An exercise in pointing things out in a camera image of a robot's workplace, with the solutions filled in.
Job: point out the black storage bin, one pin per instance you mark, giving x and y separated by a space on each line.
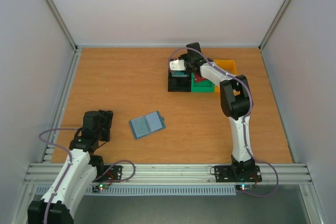
178 84

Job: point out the grey slotted cable duct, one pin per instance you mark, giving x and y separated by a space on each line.
163 190

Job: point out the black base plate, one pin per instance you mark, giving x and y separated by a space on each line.
225 174
114 173

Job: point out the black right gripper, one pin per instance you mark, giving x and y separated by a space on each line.
182 71

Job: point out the left small circuit board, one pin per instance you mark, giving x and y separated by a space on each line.
99 188

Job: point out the aluminium front rail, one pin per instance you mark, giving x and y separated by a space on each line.
181 174

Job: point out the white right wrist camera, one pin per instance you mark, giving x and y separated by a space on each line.
177 65

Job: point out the yellow storage bin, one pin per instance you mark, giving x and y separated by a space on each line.
227 65

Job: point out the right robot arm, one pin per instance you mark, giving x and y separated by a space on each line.
235 101

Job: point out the green storage bin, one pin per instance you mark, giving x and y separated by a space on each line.
202 87

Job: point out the right small circuit board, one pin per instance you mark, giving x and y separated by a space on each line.
244 187

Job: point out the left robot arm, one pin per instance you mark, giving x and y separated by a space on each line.
81 168

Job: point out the small circuit board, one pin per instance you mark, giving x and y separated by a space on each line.
244 187
99 188

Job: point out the red credit card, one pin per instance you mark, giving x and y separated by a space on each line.
197 78

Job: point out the teal blue card holder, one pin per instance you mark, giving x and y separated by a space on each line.
145 125

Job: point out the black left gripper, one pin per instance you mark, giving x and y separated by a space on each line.
108 121

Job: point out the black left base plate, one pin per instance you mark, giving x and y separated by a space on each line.
114 173

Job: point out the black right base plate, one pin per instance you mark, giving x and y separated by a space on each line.
225 174

